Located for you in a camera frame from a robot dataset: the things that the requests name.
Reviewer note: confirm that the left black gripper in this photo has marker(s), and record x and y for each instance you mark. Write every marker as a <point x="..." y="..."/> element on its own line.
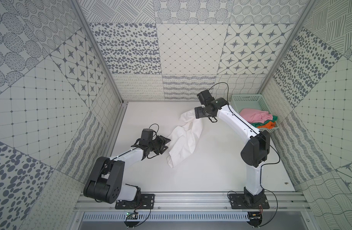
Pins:
<point x="160" y="142"/>

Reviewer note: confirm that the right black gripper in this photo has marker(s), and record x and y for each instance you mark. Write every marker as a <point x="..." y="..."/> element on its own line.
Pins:
<point x="198" y="113"/>

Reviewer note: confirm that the white t-shirt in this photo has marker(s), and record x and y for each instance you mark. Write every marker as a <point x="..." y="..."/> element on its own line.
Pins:
<point x="184" y="139"/>

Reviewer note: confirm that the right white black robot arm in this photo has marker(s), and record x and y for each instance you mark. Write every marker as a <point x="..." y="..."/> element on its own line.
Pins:
<point x="257" y="143"/>

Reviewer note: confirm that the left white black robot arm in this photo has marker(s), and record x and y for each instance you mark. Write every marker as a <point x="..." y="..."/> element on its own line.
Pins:
<point x="105" y="182"/>

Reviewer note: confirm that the pink t-shirt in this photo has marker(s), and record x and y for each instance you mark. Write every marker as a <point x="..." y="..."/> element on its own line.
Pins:
<point x="255" y="116"/>

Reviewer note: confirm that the green plastic basket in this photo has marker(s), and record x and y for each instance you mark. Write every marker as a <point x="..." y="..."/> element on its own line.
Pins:
<point x="254" y="101"/>

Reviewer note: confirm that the orange t-shirt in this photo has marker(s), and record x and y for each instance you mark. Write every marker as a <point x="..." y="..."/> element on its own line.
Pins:
<point x="269" y="125"/>

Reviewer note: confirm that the left green circuit board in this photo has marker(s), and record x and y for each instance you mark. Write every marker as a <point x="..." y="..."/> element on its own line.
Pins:
<point x="131" y="216"/>

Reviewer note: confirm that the right black circuit board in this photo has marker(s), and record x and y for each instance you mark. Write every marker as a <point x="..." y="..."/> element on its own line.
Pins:
<point x="255" y="219"/>

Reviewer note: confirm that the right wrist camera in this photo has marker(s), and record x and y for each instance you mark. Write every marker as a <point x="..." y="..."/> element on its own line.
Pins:
<point x="205" y="97"/>

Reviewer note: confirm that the aluminium mounting rail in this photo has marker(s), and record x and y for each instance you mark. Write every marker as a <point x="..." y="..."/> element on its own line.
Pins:
<point x="202" y="201"/>

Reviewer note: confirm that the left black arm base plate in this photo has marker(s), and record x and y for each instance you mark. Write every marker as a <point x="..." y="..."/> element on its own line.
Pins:
<point x="141" y="201"/>

